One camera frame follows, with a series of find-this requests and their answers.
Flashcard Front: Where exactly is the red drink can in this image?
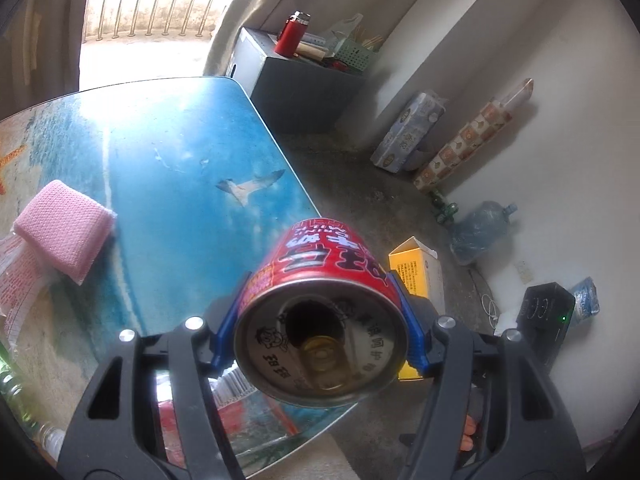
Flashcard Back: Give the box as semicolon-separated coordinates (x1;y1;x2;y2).
232;217;408;407

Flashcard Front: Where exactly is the grey cabinet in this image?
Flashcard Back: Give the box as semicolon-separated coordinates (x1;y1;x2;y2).
226;27;368;135

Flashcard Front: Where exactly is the red thermos flask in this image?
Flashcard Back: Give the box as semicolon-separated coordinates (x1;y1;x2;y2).
274;10;312;57

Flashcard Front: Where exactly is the pink sponge cloth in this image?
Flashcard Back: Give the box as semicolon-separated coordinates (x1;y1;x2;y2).
12;179;118;286

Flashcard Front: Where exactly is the patterned paper roll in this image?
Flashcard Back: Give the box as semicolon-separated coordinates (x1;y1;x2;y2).
412;78;535;191

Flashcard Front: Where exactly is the yellow cardboard box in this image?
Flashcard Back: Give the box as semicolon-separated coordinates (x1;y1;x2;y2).
389;236;446;381

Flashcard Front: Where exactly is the clear green label plastic bottle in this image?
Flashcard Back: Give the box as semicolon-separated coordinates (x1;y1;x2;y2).
0;355;68;461

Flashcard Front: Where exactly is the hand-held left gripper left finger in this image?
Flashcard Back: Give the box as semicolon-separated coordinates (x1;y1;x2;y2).
57;270;251;480

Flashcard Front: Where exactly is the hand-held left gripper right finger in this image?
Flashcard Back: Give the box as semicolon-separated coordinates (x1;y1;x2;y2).
385;270;588;480

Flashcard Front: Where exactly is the clear rainbow striped candy bag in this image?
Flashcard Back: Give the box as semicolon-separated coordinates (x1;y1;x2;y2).
155;360;301;466

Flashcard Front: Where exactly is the person's right hand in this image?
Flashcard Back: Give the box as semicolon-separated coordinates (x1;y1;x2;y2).
462;415;478;456

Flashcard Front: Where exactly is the translucent plastic bag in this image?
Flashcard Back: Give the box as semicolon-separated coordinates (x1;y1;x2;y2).
325;14;365;48

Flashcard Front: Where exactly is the green plastic basket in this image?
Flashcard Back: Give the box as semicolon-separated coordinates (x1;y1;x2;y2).
334;37;381;72

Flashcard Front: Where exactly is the crumpled clear plastic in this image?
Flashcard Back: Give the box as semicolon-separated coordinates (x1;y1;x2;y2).
570;276;600;326

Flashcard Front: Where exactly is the large clear water jug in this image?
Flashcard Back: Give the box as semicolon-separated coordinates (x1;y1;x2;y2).
450;200;518;266

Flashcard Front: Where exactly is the white cable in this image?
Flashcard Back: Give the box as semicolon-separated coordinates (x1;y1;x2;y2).
470;267;501;331

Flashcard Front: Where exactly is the toilet paper pack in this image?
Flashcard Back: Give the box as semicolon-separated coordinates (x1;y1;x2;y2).
370;91;446;173

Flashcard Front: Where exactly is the clear red print wrapper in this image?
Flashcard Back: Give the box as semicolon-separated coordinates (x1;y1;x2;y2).
0;232;51;356

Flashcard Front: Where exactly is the window railing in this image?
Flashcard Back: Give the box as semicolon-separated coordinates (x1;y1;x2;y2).
82;0;238;41

